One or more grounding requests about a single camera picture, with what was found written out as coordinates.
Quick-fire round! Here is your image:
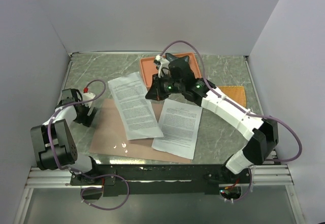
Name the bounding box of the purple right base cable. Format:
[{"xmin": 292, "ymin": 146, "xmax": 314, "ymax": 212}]
[{"xmin": 223, "ymin": 167, "xmax": 254, "ymax": 204}]

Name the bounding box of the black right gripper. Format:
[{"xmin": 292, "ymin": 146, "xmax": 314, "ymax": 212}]
[{"xmin": 145, "ymin": 72, "xmax": 184, "ymax": 102}]

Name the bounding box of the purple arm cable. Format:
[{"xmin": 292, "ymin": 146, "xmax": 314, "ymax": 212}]
[
  {"xmin": 47, "ymin": 79, "xmax": 106, "ymax": 171},
  {"xmin": 159, "ymin": 40, "xmax": 303, "ymax": 163}
]

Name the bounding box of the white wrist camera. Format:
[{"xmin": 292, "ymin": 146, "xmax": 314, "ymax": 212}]
[
  {"xmin": 82, "ymin": 87, "xmax": 96, "ymax": 108},
  {"xmin": 154, "ymin": 55, "xmax": 170, "ymax": 78}
]

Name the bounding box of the aluminium frame rail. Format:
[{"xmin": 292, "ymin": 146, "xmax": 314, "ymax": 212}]
[{"xmin": 24, "ymin": 165, "xmax": 294, "ymax": 188}]

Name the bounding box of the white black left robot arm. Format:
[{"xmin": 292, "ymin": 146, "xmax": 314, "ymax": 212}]
[{"xmin": 30, "ymin": 87, "xmax": 101, "ymax": 184}]

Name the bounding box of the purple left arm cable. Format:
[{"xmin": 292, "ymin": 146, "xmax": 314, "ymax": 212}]
[{"xmin": 47, "ymin": 79, "xmax": 106, "ymax": 171}]

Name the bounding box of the printed white paper sheet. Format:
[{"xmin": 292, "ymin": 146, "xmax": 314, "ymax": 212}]
[{"xmin": 108, "ymin": 72, "xmax": 163, "ymax": 141}]

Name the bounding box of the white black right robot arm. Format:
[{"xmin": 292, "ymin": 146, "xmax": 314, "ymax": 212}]
[{"xmin": 145, "ymin": 55, "xmax": 278, "ymax": 183}]

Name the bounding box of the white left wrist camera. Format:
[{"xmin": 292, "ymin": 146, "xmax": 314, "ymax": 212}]
[{"xmin": 82, "ymin": 87, "xmax": 96, "ymax": 108}]

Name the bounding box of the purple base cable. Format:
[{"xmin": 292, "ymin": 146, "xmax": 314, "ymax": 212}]
[
  {"xmin": 223, "ymin": 167, "xmax": 254, "ymax": 204},
  {"xmin": 80, "ymin": 174, "xmax": 130, "ymax": 211}
]

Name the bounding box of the orange woven rattan basket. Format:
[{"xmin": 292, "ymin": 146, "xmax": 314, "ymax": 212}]
[{"xmin": 218, "ymin": 86, "xmax": 247, "ymax": 108}]

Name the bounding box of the dark blue star dish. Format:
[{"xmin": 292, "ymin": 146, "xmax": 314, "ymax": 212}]
[{"xmin": 165, "ymin": 53, "xmax": 190, "ymax": 63}]

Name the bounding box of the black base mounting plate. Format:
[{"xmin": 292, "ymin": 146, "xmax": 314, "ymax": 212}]
[{"xmin": 70, "ymin": 164, "xmax": 251, "ymax": 197}]

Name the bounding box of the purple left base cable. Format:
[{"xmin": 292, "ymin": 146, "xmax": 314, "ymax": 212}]
[{"xmin": 80, "ymin": 174, "xmax": 130, "ymax": 211}]

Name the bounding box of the orange rectangular tray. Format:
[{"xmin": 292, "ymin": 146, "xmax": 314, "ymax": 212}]
[{"xmin": 140, "ymin": 52, "xmax": 202, "ymax": 89}]

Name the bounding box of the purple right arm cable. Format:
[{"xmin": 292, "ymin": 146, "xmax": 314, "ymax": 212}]
[{"xmin": 159, "ymin": 40, "xmax": 303, "ymax": 163}]

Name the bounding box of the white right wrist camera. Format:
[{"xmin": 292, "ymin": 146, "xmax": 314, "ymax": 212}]
[{"xmin": 154, "ymin": 55, "xmax": 170, "ymax": 78}]

